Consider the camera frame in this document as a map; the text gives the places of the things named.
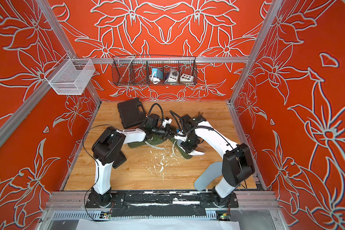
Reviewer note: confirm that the white dotted cube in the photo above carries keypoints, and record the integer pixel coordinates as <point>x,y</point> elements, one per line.
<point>185,78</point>

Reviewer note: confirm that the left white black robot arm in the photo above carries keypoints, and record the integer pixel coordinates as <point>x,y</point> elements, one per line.
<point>139,126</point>

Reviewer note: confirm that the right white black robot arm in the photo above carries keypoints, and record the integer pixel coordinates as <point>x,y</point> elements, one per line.
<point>236,164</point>

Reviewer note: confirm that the black plastic tool case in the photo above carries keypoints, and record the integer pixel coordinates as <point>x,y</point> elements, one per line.
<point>131,113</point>

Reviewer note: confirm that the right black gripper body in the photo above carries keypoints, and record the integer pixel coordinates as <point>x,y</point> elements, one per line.
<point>190,143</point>

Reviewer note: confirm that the clear plastic wall bin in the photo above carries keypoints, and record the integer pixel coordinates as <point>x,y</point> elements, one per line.
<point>69,78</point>

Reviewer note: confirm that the blue white box in basket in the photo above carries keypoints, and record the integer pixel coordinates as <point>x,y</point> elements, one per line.
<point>157,73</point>

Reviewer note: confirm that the black wire wall basket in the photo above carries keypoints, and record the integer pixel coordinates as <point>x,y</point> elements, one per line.
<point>136,70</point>

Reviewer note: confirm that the green canvas shoe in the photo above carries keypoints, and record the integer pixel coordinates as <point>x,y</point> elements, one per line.
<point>153,142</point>
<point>178,144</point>

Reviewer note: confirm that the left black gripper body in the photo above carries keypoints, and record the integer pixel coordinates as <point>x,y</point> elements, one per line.
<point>164,132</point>

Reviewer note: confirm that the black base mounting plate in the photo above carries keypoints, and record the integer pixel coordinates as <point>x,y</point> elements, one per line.
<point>160,204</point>

